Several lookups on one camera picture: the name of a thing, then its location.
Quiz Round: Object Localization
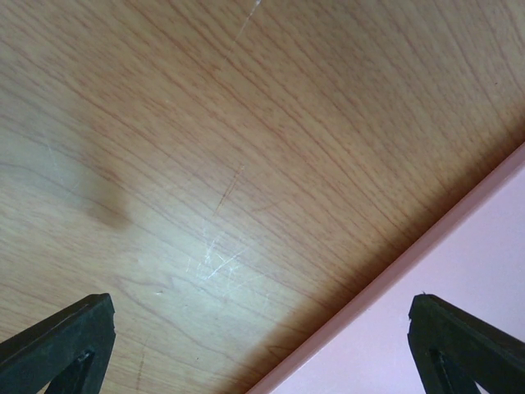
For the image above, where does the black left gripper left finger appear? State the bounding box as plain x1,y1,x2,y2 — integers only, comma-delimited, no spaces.
1,293,116,393

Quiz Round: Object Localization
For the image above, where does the pink plastic tray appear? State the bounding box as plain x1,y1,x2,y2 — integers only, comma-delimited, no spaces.
253,148,524,393

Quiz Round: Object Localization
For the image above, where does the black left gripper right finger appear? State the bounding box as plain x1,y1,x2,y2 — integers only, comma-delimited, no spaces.
408,294,524,393

